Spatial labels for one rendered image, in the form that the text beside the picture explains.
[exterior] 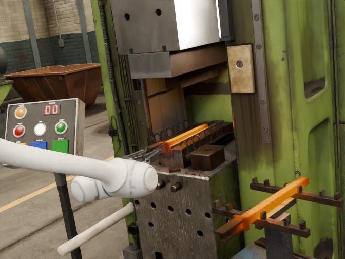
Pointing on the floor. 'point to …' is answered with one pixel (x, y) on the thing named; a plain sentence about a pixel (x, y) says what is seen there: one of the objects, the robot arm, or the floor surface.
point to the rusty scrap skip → (59, 83)
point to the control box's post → (65, 202)
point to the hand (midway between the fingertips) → (156, 149)
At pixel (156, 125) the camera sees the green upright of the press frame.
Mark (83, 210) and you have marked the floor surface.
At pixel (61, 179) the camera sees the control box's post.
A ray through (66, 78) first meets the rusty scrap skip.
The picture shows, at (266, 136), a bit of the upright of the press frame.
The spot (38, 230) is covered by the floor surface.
